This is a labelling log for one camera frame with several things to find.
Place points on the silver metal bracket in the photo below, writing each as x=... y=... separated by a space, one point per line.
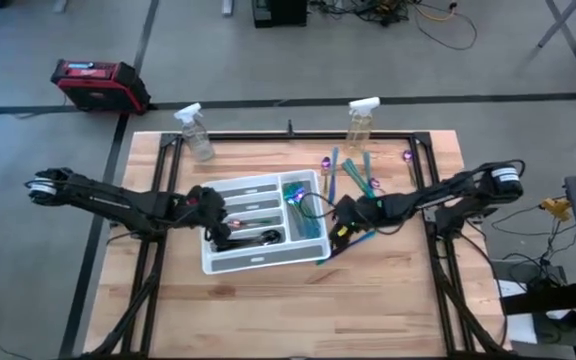
x=430 y=215

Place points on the yellow tag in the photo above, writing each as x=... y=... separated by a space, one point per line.
x=341 y=231

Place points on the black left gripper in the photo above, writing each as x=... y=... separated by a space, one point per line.
x=208 y=207

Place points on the small iridescent spoon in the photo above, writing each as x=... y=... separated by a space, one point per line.
x=407 y=155
x=374 y=183
x=326 y=162
x=235 y=223

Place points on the small black post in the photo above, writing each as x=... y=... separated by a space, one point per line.
x=290 y=129

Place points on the black computer tower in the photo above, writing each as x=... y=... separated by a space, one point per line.
x=278 y=12

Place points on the grey metal table leg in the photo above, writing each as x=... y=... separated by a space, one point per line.
x=227 y=7
x=60 y=5
x=560 y=23

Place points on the red black tool case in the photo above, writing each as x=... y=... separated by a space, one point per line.
x=98 y=90

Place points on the large iridescent spoon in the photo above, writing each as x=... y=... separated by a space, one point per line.
x=271 y=236
x=248 y=245

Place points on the iridescent knife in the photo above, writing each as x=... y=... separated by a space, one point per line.
x=363 y=187
x=324 y=258
x=367 y=162
x=333 y=175
x=353 y=175

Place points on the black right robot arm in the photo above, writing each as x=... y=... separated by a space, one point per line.
x=448 y=195

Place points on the yellow clamp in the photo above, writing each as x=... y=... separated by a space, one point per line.
x=555 y=207

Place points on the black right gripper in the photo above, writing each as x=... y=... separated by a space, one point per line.
x=363 y=212

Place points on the yellow liquid spray bottle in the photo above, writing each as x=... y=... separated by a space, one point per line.
x=360 y=130

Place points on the white cutlery tray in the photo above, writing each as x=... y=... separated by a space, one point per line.
x=268 y=257

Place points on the white paper sheet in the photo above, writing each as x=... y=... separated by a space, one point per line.
x=523 y=327

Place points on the black crossbar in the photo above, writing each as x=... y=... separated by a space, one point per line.
x=548 y=300

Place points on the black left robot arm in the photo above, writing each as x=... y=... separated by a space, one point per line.
x=118 y=205

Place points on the clear spray bottle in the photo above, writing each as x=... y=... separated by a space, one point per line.
x=197 y=142

